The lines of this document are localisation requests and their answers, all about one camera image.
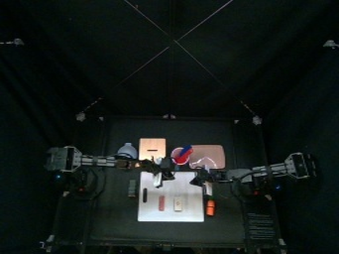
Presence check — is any red plastic cup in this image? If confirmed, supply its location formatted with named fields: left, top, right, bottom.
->
left=170, top=147, right=195, bottom=166

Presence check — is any orange toy carrot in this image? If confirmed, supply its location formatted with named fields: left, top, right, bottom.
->
left=206, top=195, right=217, bottom=217

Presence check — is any clear plastic container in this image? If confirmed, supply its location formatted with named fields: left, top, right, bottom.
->
left=189, top=144, right=227, bottom=170

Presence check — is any white toy rice block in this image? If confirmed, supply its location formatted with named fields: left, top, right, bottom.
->
left=173, top=196, right=185, bottom=212

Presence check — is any white cutting board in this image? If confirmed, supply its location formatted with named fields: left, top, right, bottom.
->
left=137, top=171, right=207, bottom=223

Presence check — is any blue toy spatula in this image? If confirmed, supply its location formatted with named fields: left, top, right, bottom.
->
left=178, top=143, right=194, bottom=154

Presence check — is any white bottle with cap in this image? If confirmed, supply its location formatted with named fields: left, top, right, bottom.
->
left=115, top=142, right=139, bottom=160

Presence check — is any white text label sticker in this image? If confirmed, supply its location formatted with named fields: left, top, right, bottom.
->
left=246, top=212, right=275, bottom=246

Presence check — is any thin diagonal brace wire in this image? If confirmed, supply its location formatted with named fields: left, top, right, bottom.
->
left=122, top=0, right=259, bottom=121
left=79, top=0, right=235, bottom=117

